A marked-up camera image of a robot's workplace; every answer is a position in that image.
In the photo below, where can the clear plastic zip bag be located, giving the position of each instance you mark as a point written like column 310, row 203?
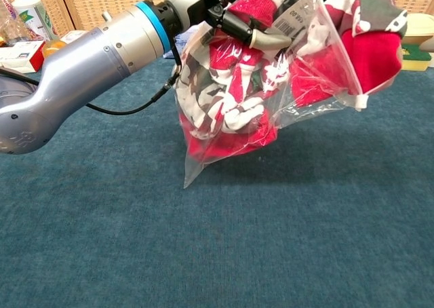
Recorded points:
column 305, row 111

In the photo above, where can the red white patterned garment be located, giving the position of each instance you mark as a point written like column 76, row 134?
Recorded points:
column 369, row 60

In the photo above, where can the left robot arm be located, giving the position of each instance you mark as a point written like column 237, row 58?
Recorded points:
column 84, row 70

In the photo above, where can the pale purple clear box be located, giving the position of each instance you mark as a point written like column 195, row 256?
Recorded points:
column 74, row 36

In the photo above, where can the bun in plastic wrap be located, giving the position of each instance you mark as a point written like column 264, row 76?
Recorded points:
column 52, row 47

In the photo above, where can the white cup with green print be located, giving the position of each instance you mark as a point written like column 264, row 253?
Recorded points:
column 30, row 19

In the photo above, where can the white red carton box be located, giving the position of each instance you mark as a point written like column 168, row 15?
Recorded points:
column 20, row 57

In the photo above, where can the beige lidded food container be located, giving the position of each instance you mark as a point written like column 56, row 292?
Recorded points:
column 420, row 24

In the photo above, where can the green yellow sponge box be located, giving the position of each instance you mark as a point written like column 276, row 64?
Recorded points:
column 415, row 58

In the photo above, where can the blue carpet table cover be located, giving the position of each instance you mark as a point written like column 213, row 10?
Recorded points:
column 203, row 236

